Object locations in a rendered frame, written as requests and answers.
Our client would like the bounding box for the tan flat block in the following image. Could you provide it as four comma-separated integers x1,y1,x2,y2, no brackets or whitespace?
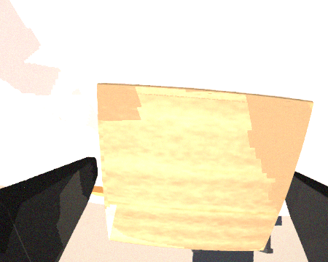
92,186,104,197

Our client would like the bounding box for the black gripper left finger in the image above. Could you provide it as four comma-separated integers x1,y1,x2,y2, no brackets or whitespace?
0,156,98,262

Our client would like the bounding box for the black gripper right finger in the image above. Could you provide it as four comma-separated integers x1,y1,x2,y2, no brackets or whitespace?
284,171,328,262

